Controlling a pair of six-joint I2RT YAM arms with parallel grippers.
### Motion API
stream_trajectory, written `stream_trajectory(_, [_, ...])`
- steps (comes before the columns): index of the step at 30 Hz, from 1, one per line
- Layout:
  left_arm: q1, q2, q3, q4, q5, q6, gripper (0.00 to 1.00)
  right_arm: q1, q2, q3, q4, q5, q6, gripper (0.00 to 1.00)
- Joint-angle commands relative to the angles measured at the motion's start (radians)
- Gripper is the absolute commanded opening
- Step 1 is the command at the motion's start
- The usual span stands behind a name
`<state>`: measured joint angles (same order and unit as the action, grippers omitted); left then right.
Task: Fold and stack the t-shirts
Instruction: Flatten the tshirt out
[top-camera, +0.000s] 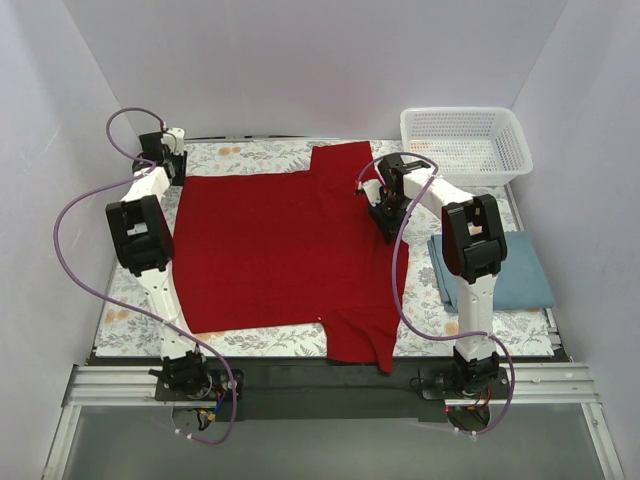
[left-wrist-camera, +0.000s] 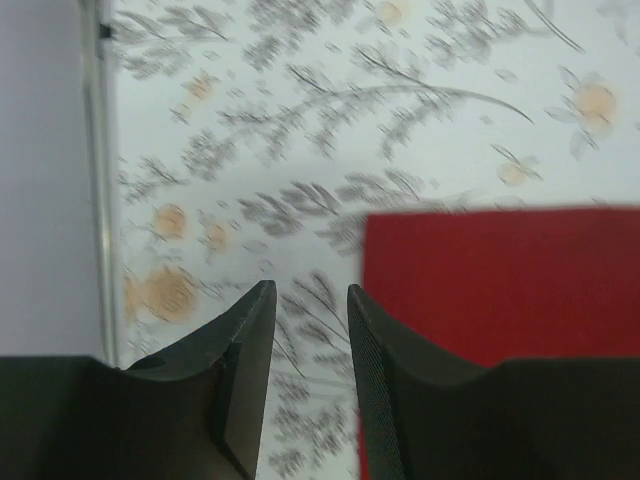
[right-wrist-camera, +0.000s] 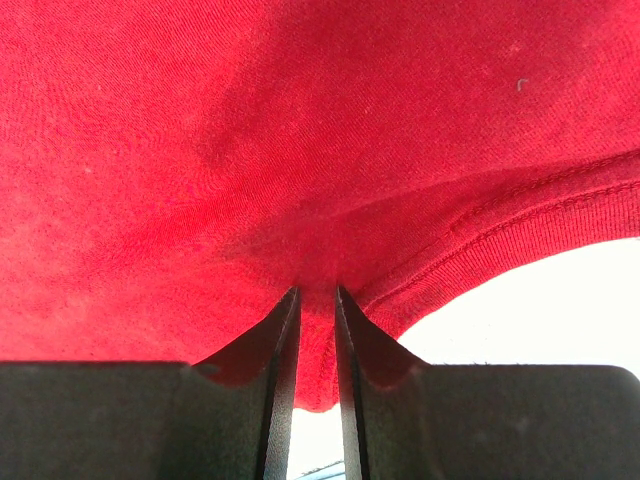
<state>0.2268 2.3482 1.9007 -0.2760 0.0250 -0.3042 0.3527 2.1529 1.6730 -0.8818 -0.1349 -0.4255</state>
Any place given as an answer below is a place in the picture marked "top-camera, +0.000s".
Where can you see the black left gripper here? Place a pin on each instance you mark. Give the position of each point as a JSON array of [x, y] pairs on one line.
[[176, 166]]

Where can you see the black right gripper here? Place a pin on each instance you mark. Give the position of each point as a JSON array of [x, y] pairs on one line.
[[386, 223]]

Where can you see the red t shirt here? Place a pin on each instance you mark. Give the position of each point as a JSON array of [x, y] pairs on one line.
[[267, 250]]

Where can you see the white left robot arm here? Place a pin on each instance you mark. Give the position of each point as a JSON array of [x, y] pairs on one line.
[[144, 246]]

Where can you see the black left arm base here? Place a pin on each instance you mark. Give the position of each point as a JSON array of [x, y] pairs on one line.
[[217, 384]]

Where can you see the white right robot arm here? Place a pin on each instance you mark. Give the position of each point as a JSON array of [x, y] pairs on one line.
[[473, 248]]

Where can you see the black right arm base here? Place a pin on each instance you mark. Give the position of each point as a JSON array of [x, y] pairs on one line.
[[443, 380]]

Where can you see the floral patterned table mat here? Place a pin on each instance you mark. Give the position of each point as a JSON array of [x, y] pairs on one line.
[[123, 333]]

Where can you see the white plastic basket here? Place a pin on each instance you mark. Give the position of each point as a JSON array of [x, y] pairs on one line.
[[473, 146]]

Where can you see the folded blue t shirt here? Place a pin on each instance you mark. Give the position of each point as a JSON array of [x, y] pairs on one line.
[[521, 283]]

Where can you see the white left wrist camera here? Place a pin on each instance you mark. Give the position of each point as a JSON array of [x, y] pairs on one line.
[[173, 139]]

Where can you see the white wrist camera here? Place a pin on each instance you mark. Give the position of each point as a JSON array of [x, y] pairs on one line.
[[371, 189], [173, 139]]

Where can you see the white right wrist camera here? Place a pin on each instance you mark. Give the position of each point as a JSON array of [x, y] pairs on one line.
[[371, 189]]

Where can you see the aluminium mounting rail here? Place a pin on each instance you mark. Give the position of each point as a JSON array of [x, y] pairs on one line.
[[532, 383]]

